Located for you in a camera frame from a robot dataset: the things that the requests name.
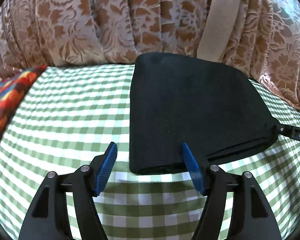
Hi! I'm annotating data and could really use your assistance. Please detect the colourful checkered pillow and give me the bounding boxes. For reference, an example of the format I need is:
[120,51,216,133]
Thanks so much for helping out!
[0,66,47,140]

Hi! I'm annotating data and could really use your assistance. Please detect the green checkered bed sheet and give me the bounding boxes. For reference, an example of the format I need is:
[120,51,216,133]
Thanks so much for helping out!
[0,65,300,239]

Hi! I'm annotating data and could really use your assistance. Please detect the black embroidered pants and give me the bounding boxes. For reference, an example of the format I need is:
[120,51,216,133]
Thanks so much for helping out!
[129,52,278,175]

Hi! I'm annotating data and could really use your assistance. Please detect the brown floral curtain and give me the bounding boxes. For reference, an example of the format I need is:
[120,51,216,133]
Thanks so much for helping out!
[0,0,300,109]

